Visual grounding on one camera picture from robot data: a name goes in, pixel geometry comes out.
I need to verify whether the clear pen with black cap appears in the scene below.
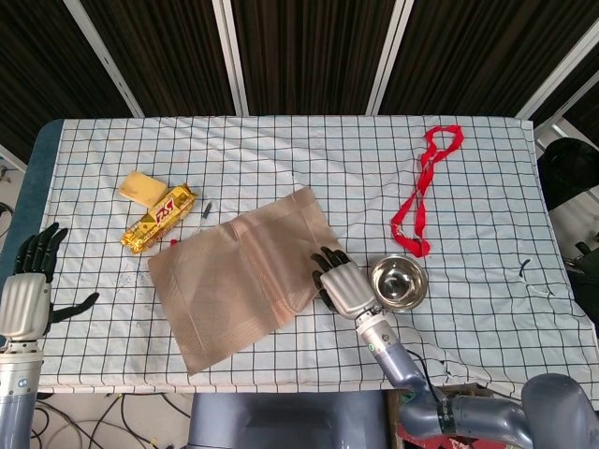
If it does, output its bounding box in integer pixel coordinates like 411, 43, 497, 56
196, 200, 214, 233

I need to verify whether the white metal frame post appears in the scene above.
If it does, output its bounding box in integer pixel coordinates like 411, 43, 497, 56
63, 0, 144, 118
211, 0, 249, 116
367, 0, 416, 115
517, 32, 599, 121

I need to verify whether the black bag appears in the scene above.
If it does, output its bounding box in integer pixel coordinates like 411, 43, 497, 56
535, 138, 599, 211

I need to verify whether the white black-checked tablecloth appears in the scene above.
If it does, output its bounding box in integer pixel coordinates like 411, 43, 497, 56
25, 115, 599, 393

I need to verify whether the grey-blue robot torso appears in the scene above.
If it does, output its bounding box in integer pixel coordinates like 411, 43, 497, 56
187, 391, 389, 449

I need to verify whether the metal bowl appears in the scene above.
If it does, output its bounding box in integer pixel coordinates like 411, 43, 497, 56
370, 253, 430, 313

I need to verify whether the yellow sponge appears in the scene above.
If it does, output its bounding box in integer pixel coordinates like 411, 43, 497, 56
118, 170, 168, 210

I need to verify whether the red box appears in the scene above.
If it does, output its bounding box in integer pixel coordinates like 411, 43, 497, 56
395, 420, 481, 449

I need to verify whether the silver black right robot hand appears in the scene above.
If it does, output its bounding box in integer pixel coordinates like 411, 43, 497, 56
311, 245, 377, 321

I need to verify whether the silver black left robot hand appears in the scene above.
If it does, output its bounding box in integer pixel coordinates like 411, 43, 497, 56
0, 222, 101, 339

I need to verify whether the red ribbon lanyard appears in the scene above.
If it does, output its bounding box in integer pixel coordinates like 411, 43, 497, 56
390, 124, 467, 258

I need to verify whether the gold biscuit packet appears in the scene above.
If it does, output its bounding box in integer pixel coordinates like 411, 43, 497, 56
119, 183, 197, 256

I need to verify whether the brown woven placemat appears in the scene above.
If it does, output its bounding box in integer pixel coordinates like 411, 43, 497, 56
147, 185, 339, 377

